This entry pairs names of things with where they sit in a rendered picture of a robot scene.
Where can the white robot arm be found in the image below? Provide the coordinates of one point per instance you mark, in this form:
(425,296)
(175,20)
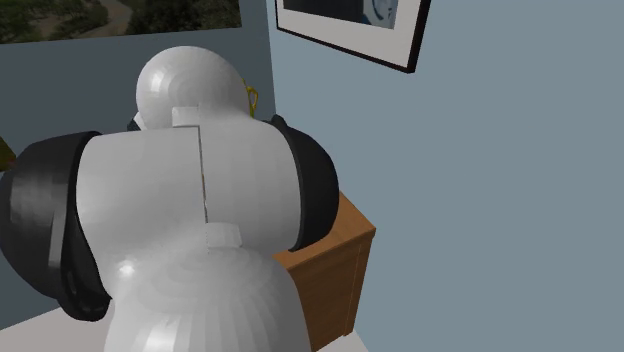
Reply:
(195,195)

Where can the yellow object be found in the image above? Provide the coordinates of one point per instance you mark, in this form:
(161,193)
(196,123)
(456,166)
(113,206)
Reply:
(252,100)

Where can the brown wooden cabinet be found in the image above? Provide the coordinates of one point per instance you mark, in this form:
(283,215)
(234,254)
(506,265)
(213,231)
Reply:
(331,273)

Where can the olive green object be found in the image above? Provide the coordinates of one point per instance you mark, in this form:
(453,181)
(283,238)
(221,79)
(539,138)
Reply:
(5,155)

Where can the black framed wall picture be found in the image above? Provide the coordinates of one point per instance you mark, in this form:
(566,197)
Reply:
(360,34)

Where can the landscape wall picture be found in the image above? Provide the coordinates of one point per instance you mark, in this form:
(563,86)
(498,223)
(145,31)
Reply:
(97,17)

